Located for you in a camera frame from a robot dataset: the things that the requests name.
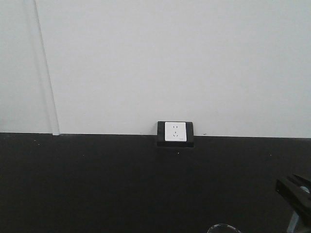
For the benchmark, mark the clear glass beaker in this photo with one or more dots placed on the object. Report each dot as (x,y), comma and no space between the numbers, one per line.
(223,228)

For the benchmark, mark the white socket on black box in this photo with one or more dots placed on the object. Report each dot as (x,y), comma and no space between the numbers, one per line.
(175,134)

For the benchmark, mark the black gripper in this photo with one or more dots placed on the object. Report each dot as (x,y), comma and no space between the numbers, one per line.
(296,191)

